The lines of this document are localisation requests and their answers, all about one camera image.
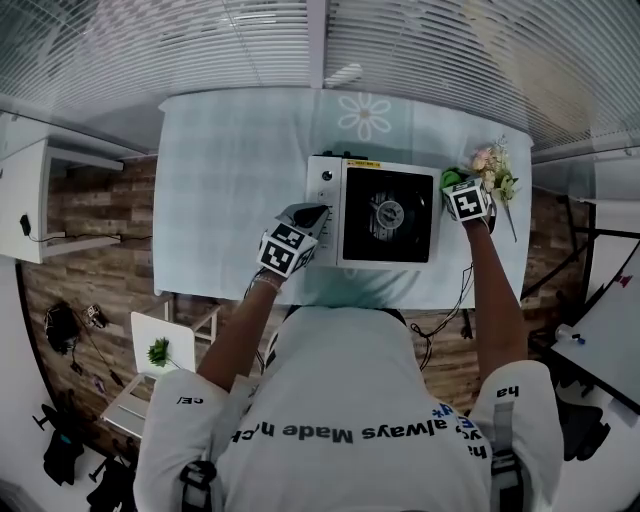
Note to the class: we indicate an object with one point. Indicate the black power adapter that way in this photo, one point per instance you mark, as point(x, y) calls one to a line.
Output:
point(25, 225)

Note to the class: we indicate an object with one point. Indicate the clear bottle with blue cap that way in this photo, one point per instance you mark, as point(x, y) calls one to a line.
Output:
point(564, 332)

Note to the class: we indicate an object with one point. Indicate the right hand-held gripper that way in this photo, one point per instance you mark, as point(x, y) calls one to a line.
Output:
point(467, 202)

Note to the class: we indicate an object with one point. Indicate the small purple object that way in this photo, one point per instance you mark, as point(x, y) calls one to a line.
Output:
point(98, 384)

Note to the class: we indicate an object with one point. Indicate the person's white printed t-shirt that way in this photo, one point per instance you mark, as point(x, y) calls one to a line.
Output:
point(340, 380)

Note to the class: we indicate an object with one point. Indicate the person's left forearm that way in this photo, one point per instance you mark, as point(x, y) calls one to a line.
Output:
point(240, 335)

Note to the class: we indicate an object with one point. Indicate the green cloth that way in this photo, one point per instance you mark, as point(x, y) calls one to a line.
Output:
point(452, 177)

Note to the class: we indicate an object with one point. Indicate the person's right forearm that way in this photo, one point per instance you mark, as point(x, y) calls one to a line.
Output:
point(495, 300)

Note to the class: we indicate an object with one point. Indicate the white portable gas stove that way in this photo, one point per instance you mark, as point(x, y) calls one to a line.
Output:
point(322, 250)

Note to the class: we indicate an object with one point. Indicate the table with light blue tablecloth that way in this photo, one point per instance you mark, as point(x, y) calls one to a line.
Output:
point(225, 175)

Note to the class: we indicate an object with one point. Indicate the green artificial plant sprig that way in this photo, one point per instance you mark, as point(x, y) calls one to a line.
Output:
point(160, 352)

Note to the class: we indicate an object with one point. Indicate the black bag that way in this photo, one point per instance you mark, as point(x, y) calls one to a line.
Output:
point(61, 327)

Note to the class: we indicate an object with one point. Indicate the white chair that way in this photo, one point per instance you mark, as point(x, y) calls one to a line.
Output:
point(155, 327)

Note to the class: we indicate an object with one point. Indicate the pink artificial flower bouquet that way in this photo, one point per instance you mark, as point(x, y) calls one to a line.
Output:
point(492, 165)

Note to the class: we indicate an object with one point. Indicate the white desk with black frame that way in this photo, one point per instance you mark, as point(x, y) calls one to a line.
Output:
point(610, 325)

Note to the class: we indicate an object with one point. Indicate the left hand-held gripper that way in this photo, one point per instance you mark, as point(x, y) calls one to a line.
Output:
point(285, 250)

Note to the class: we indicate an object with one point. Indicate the white side table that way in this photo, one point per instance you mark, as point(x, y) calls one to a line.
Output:
point(22, 200)

